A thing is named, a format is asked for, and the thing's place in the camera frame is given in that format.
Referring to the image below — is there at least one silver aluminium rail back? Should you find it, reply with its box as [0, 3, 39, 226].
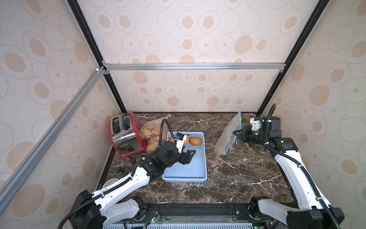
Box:
[105, 63, 286, 71]

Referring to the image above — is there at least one white perforated round object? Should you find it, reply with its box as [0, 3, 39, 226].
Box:
[102, 178, 119, 189]

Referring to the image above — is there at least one clear zipper bag blue strip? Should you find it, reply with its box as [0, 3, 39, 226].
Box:
[213, 111, 242, 156]

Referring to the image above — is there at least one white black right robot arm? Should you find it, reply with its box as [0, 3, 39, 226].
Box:
[233, 104, 345, 229]

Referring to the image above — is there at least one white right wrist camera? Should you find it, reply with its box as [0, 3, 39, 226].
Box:
[250, 117, 262, 131]

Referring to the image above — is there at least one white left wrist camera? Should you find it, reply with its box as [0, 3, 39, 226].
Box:
[174, 132, 187, 153]

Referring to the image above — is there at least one silver aluminium rail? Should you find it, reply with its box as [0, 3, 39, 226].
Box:
[105, 63, 286, 71]
[1, 66, 105, 214]

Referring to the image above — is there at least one silver aluminium rail left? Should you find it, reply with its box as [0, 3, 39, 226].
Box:
[1, 66, 105, 214]

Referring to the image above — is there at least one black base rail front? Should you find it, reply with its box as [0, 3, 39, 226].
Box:
[75, 202, 321, 229]

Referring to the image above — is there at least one light blue plastic basket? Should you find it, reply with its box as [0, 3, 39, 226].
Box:
[162, 132, 207, 183]

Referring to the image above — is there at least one red and chrome toaster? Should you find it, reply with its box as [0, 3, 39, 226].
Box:
[109, 112, 147, 159]

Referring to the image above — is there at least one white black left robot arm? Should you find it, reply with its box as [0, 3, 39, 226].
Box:
[58, 132, 196, 229]

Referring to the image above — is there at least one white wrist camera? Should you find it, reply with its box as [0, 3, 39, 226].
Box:
[174, 132, 187, 153]
[250, 117, 262, 131]

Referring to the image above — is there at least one clear zipper bag pink strip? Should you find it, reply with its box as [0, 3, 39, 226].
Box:
[140, 117, 168, 139]
[146, 130, 168, 153]

